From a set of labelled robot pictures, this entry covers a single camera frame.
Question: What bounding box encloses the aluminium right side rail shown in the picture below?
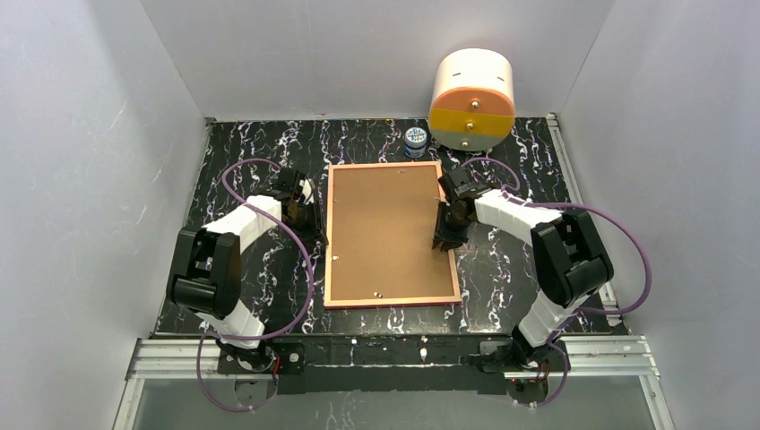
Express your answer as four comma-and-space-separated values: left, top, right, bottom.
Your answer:
546, 113, 622, 328

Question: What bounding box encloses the aluminium rail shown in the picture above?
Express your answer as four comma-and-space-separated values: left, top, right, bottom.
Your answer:
113, 335, 675, 429
546, 113, 622, 328

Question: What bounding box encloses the aluminium front rail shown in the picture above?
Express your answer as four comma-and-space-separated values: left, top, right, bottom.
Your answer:
113, 335, 675, 429

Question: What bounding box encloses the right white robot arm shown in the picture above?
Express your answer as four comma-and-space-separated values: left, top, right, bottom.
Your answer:
432, 168, 614, 363

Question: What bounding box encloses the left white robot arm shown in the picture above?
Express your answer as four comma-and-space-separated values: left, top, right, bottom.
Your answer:
166, 168, 326, 350

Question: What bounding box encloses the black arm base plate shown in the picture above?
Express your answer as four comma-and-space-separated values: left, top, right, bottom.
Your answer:
218, 334, 566, 395

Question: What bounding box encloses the small blue white jar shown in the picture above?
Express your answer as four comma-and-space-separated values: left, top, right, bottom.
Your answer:
403, 126, 428, 159

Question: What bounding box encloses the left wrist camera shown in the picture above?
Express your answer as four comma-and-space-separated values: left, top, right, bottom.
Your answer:
301, 179, 315, 204

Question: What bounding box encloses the round cream drawer cabinet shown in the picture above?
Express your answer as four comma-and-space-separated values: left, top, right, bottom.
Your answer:
427, 48, 516, 153

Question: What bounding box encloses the brown cardboard backing board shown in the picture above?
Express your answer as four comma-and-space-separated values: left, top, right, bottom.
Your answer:
328, 167, 457, 302

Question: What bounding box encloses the pink photo frame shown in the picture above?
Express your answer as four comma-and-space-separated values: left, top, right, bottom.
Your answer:
323, 161, 463, 310

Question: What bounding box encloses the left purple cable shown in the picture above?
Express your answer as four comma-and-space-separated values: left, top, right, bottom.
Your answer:
195, 158, 317, 414

